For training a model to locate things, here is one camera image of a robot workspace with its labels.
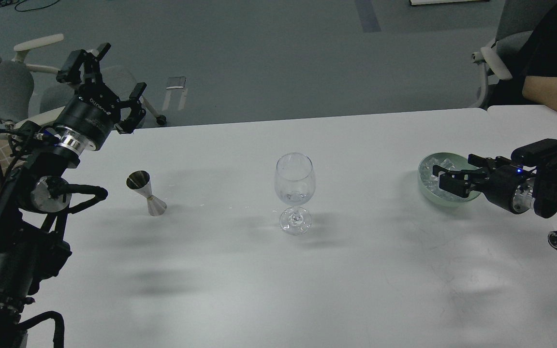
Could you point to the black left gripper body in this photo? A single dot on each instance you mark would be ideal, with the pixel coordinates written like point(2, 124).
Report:
point(87, 120)

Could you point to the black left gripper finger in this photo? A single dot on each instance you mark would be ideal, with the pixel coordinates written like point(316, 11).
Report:
point(82, 72)
point(137, 112)

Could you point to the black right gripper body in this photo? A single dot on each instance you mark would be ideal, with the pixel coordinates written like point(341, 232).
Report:
point(506, 185)

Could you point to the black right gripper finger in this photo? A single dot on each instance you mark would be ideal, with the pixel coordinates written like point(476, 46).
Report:
point(477, 166)
point(463, 186)

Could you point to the steel double jigger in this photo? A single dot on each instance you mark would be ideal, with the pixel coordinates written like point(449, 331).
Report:
point(139, 181)

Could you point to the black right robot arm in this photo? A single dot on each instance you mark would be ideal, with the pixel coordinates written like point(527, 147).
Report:
point(541, 159)

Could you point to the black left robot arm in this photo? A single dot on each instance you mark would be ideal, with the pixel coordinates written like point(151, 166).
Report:
point(35, 200)

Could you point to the pile of ice cubes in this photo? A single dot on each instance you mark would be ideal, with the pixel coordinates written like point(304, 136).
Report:
point(431, 182)

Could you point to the clear wine glass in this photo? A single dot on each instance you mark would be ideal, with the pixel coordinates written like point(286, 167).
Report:
point(295, 184)

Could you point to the green bowl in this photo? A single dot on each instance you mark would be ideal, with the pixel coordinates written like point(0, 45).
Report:
point(460, 162)

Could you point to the grey office chair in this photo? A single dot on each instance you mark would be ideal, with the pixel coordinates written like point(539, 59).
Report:
point(17, 86)

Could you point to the person in black shirt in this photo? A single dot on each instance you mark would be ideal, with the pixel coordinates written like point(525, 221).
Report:
point(534, 69)

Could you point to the white chair right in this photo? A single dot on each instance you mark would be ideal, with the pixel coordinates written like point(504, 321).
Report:
point(518, 20)

